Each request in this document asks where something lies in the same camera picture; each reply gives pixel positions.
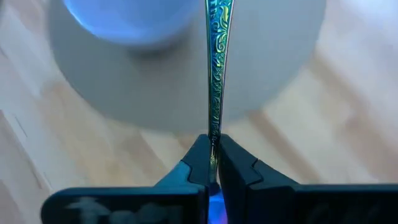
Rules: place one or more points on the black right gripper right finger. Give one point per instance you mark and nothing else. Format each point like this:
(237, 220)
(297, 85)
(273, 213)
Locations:
(242, 186)

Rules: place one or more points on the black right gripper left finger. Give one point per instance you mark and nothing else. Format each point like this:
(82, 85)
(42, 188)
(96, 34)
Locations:
(192, 168)

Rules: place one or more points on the iridescent patterned spoon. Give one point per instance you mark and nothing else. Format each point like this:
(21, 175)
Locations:
(217, 62)

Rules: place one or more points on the round grey placemat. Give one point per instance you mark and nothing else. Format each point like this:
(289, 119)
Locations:
(155, 87)

